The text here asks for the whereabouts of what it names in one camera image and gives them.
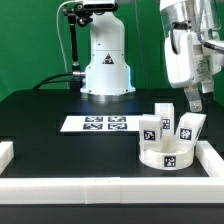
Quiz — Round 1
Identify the black cable bundle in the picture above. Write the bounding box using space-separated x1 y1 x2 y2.
32 72 75 90

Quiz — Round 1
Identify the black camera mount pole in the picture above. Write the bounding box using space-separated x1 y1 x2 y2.
63 3 92 91

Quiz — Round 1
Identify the white paper marker sheet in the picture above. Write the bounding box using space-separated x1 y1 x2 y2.
61 115 140 133

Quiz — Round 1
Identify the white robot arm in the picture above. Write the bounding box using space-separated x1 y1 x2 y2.
82 0 224 112

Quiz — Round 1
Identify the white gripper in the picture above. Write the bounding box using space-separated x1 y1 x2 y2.
163 19 224 112

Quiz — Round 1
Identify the white front fence rail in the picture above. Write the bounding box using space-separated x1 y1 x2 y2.
0 177 224 204

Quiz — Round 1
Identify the white overhead camera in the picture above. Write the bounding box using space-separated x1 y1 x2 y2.
83 0 116 9

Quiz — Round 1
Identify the white left fence rail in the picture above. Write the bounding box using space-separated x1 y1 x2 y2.
0 141 14 175

